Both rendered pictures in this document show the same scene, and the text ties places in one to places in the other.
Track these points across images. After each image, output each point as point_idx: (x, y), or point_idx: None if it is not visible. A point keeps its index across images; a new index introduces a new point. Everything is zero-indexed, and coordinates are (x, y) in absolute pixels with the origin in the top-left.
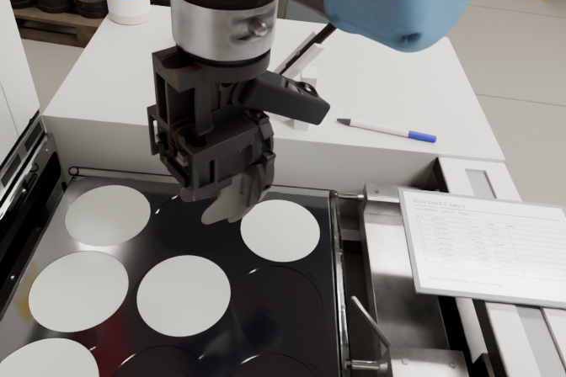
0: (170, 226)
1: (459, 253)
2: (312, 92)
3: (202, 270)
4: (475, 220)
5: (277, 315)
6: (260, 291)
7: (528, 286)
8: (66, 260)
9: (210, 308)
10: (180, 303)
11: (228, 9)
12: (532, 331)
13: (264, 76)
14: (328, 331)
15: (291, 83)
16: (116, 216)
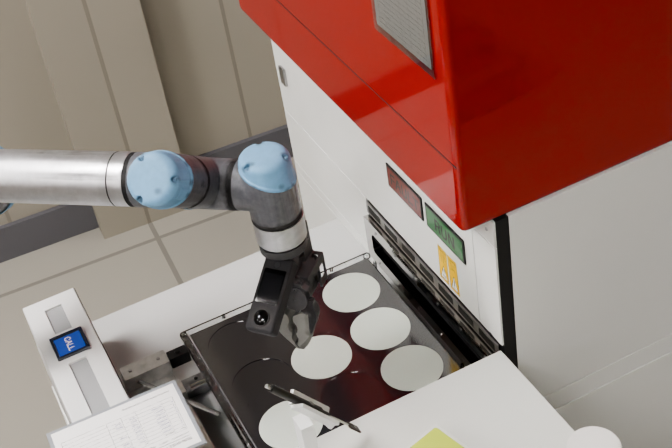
0: (365, 383)
1: (151, 416)
2: (255, 312)
3: (321, 371)
4: (142, 447)
5: (260, 376)
6: (278, 382)
7: (104, 419)
8: (404, 333)
9: (300, 358)
10: (319, 351)
11: (292, 247)
12: (101, 405)
13: (270, 270)
14: (225, 384)
15: (267, 304)
16: (405, 368)
